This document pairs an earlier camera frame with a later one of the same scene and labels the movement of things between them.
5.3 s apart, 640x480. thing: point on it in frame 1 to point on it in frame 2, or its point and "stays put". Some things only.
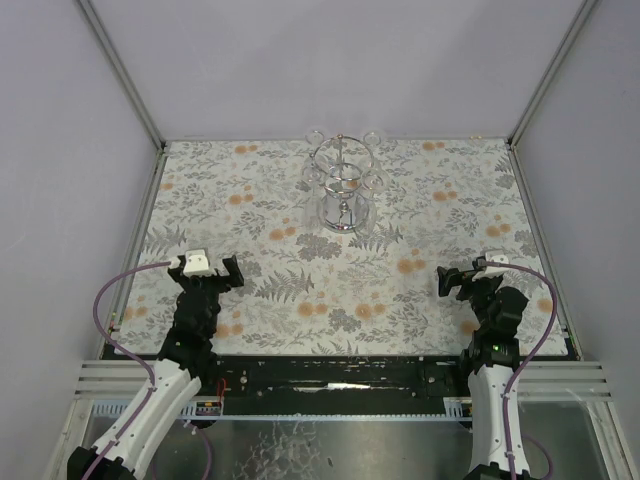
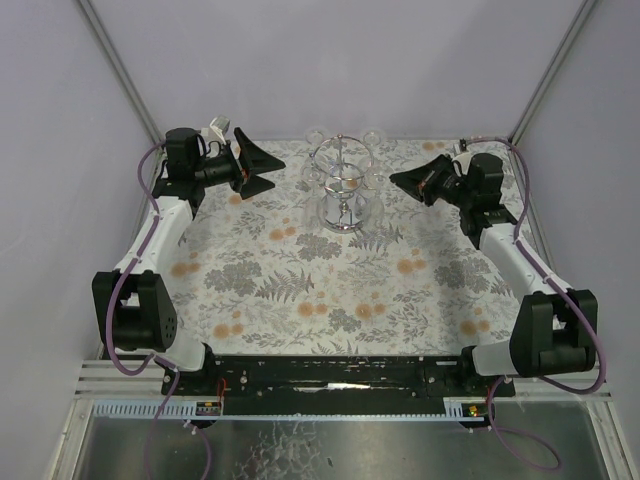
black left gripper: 211,281 to 239,167
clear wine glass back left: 315,137 stays put
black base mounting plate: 336,377 stays put
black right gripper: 468,285 to 430,181
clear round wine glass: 372,138 stays put
